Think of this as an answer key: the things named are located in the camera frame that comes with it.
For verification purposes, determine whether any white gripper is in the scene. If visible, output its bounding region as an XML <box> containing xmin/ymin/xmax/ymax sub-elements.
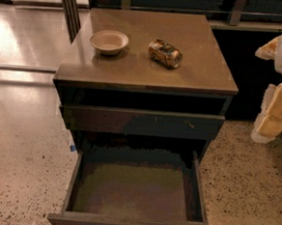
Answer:
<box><xmin>251</xmin><ymin>37</ymin><xmax>282</xmax><ymax>144</ymax></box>

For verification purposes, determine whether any crushed orange soda can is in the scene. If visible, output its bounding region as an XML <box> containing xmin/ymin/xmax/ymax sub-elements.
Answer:
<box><xmin>148</xmin><ymin>39</ymin><xmax>183</xmax><ymax>69</ymax></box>

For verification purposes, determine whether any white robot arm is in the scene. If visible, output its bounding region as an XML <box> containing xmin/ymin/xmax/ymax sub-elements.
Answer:
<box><xmin>251</xmin><ymin>34</ymin><xmax>282</xmax><ymax>144</ymax></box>

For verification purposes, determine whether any dark wooden drawer cabinet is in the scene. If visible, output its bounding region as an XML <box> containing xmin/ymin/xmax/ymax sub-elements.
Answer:
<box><xmin>53</xmin><ymin>8</ymin><xmax>238</xmax><ymax>159</ymax></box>

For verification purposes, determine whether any open middle drawer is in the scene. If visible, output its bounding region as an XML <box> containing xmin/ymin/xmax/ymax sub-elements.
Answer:
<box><xmin>47</xmin><ymin>148</ymin><xmax>209</xmax><ymax>225</ymax></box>

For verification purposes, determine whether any closed top drawer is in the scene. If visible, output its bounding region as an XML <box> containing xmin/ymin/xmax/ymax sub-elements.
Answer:
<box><xmin>60</xmin><ymin>104</ymin><xmax>225</xmax><ymax>140</ymax></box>

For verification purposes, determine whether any beige paper bowl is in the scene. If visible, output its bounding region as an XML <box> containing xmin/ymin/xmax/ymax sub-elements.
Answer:
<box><xmin>90</xmin><ymin>30</ymin><xmax>128</xmax><ymax>56</ymax></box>

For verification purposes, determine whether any blue tape piece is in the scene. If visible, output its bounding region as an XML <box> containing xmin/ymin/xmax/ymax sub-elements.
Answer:
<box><xmin>70</xmin><ymin>145</ymin><xmax>76</xmax><ymax>153</ymax></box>

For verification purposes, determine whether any dark metal railing post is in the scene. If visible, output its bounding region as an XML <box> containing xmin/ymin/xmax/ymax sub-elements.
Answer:
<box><xmin>62</xmin><ymin>0</ymin><xmax>80</xmax><ymax>42</ymax></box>

